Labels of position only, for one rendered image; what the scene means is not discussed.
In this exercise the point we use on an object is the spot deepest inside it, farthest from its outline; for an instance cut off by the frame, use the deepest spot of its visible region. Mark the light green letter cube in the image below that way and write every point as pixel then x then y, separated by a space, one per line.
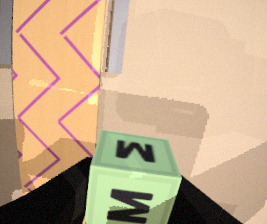
pixel 133 179

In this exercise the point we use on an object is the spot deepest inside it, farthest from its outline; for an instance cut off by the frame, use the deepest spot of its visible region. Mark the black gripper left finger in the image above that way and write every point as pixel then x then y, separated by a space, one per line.
pixel 62 200

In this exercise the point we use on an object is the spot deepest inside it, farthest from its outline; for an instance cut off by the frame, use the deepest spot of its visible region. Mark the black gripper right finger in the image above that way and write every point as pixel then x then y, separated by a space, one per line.
pixel 192 206

